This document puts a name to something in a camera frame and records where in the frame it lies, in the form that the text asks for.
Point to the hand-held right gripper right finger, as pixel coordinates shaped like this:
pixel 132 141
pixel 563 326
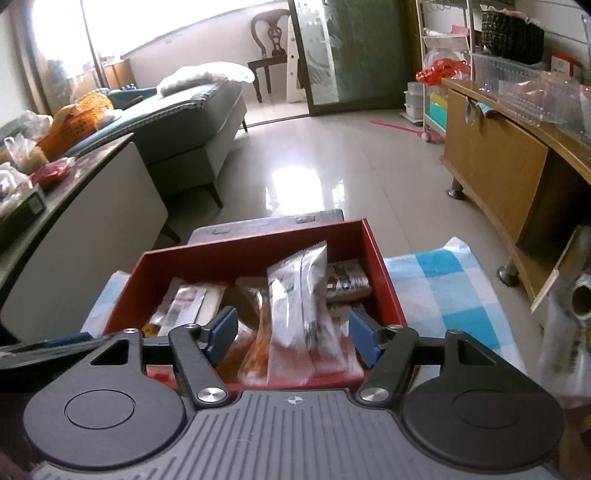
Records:
pixel 364 339

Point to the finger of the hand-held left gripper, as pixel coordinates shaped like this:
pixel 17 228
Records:
pixel 69 342

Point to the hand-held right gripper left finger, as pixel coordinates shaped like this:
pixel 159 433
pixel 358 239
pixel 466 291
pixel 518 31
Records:
pixel 224 332

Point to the clear packet of orange snacks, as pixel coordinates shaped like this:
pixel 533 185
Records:
pixel 256 346

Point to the red and white stick sachet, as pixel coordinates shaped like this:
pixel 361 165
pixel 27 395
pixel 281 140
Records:
pixel 184 304

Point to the small white printed sachet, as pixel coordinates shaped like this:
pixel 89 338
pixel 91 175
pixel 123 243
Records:
pixel 348 281

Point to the white pillow snack packet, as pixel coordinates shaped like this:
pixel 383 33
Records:
pixel 291 314

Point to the red cardboard box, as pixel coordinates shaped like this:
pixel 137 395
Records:
pixel 194 258

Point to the blue white checkered tablecloth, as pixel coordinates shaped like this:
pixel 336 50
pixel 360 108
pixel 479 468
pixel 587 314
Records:
pixel 443 286

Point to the black flat box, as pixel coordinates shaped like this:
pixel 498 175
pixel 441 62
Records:
pixel 21 210

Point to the red snack bag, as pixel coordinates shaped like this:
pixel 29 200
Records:
pixel 53 173

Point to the crumpled white plastic bag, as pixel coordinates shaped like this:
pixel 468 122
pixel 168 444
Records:
pixel 558 350

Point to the white plastic bags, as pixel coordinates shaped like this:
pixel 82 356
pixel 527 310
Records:
pixel 21 147

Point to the grey sofa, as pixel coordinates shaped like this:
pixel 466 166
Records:
pixel 184 134

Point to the orange plastic basket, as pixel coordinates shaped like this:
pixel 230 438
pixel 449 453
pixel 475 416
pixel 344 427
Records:
pixel 74 131

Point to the light wooden cabinet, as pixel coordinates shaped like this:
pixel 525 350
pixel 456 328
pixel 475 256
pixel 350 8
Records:
pixel 498 166

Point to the white shelf cart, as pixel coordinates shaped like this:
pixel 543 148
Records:
pixel 436 108

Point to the blue cloth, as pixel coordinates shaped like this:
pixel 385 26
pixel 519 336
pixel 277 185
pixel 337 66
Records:
pixel 480 110

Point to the white pillow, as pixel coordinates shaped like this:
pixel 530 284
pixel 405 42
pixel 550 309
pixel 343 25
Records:
pixel 203 76

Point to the small wooden cabinet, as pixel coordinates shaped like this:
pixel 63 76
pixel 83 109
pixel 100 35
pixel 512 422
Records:
pixel 120 74

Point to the red plastic bag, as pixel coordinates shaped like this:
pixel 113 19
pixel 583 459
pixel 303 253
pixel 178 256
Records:
pixel 443 69

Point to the framed glass sliding door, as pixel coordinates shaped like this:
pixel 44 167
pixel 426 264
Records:
pixel 360 50

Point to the stack of clear plastic trays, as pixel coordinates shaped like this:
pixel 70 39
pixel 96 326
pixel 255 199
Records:
pixel 545 97

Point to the dark wooden chair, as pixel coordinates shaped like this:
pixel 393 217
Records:
pixel 272 32

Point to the black woven basket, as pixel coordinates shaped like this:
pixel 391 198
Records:
pixel 512 37

